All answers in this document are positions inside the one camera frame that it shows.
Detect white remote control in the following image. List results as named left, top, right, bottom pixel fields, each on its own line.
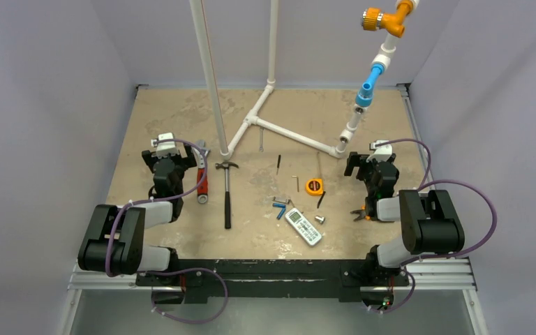
left=284, top=208, right=322, bottom=247

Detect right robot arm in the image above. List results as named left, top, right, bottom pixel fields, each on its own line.
left=344, top=151, right=465, bottom=284

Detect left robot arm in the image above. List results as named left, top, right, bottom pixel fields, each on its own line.
left=77, top=143, right=206, bottom=285

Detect red adjustable wrench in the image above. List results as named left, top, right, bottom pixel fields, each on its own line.
left=195, top=140, right=210, bottom=204

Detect orange tape measure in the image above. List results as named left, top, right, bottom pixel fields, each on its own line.
left=305, top=178, right=324, bottom=196

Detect copper hex key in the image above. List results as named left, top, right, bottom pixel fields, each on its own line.
left=291, top=175, right=300, bottom=192

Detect blue pipe fitting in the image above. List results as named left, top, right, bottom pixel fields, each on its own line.
left=355, top=64, right=385, bottom=107

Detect small silver spanner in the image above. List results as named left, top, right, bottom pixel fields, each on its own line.
left=258, top=127, right=264, bottom=152

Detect small black screwdriver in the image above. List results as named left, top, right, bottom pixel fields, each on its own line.
left=276, top=154, right=281, bottom=175

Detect blue battery lower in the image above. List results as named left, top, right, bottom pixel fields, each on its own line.
left=276, top=207, right=286, bottom=220

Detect orange pipe valve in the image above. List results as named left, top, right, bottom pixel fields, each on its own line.
left=361, top=0, right=419, bottom=38

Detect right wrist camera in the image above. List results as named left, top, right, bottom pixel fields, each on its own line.
left=367, top=140, right=393, bottom=162

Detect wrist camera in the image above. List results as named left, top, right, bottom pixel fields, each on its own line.
left=151, top=133, right=179, bottom=158
left=367, top=140, right=393, bottom=162

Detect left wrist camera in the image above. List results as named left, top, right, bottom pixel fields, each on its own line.
left=151, top=133, right=179, bottom=158

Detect black handled hammer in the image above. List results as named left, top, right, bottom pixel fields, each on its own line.
left=215, top=161, right=239, bottom=230

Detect orange handled pliers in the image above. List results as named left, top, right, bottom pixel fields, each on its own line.
left=350, top=206, right=371, bottom=221

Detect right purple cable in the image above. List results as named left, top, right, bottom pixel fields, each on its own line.
left=365, top=137, right=499, bottom=315

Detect white pvc pipe frame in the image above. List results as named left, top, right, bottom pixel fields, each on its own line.
left=189, top=1, right=400, bottom=159

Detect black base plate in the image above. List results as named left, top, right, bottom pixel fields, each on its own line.
left=136, top=259, right=409, bottom=304

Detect aluminium rail frame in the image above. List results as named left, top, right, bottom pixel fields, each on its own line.
left=68, top=85, right=487, bottom=334

